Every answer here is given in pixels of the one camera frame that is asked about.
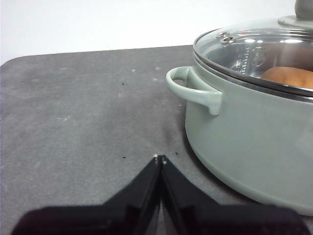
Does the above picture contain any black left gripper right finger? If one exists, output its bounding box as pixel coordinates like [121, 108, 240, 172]
[160, 154, 313, 235]

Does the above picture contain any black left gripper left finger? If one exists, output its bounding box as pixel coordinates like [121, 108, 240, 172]
[11, 155, 162, 235]

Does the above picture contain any brown potato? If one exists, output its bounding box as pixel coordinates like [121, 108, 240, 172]
[260, 66, 313, 89]

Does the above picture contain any glass lid with green knob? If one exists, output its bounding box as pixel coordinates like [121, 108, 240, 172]
[192, 0, 313, 99]

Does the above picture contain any pale green electric cooking pot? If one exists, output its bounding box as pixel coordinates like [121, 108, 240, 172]
[165, 65, 313, 217]

